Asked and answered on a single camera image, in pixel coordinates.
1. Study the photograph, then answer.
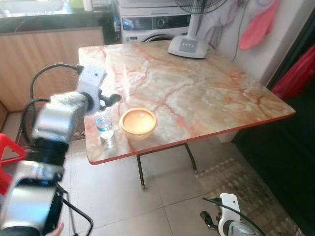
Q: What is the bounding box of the grey hanging cloth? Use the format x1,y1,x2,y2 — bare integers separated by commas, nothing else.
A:
202,0,244,42

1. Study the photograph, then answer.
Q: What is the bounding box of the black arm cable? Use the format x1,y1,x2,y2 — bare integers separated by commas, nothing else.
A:
203,197,266,236
21,62,84,148

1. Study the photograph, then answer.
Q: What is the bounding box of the black stone countertop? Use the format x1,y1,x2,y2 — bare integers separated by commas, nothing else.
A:
0,9,119,34

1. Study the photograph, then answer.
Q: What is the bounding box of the grey standing fan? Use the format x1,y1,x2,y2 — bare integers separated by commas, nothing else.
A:
168,0,229,59

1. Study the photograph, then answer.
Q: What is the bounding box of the bare person foot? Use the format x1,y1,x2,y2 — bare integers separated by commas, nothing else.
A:
48,221,64,236

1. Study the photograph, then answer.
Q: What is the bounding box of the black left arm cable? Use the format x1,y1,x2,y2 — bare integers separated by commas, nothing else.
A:
21,62,84,148

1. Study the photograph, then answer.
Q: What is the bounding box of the wooden kitchen cabinet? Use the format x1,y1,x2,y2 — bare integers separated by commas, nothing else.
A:
0,27,105,113

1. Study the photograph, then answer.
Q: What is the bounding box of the red plastic stool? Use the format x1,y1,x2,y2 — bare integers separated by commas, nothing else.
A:
0,133,26,195

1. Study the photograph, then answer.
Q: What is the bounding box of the red plastic bag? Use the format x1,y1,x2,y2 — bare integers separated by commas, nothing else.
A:
272,45,315,101

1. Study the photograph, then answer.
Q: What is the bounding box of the clear plastic water bottle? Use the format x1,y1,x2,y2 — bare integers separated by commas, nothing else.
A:
95,109,115,141

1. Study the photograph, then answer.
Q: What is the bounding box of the pink hanging cloth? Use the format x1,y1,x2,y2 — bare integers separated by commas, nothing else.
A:
239,0,280,51

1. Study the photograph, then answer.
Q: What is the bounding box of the black fridge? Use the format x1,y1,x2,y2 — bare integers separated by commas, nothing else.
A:
234,12,315,236

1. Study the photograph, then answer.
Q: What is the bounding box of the marble pattern folding table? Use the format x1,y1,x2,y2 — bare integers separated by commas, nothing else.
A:
78,39,297,190

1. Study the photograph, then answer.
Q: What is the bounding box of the white washing machine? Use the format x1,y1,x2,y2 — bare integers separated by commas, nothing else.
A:
120,0,192,44

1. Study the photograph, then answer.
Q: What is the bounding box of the orange plastic bowl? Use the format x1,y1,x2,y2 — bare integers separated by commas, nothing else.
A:
119,108,158,137

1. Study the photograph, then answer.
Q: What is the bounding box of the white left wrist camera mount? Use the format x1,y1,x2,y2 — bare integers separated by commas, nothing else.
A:
77,64,107,101

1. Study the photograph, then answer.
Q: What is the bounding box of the brown speckled rug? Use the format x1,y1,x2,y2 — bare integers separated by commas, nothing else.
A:
197,157,302,236

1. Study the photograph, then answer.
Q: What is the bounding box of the white sink basin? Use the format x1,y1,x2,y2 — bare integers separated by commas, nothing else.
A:
0,0,64,13

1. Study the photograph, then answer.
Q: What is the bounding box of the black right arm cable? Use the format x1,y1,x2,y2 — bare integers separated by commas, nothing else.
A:
203,197,266,236

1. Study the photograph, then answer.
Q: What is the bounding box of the black fan power cord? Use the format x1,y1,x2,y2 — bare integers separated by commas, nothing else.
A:
231,0,248,48

